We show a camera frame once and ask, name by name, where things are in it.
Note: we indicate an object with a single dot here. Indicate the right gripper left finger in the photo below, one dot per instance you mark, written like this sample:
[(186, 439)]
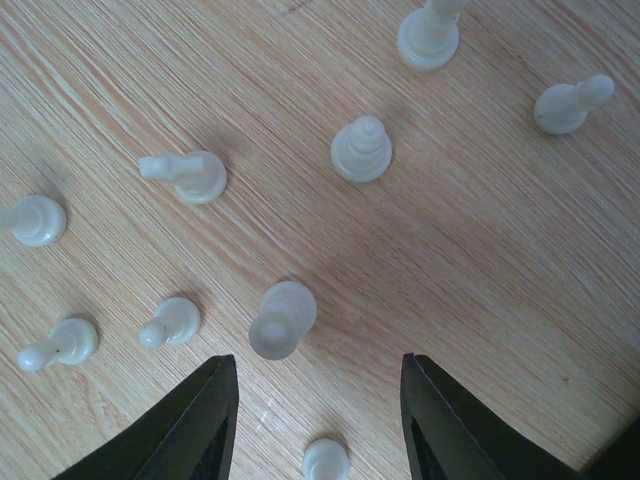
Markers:
[(188, 434)]

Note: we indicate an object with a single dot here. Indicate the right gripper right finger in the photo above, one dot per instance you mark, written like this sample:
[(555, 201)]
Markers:
[(450, 434)]

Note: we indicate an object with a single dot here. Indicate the white chess piece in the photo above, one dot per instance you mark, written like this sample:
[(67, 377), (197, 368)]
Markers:
[(325, 459), (34, 221), (71, 342), (175, 321), (199, 177), (428, 38), (362, 150), (563, 108), (287, 312)]

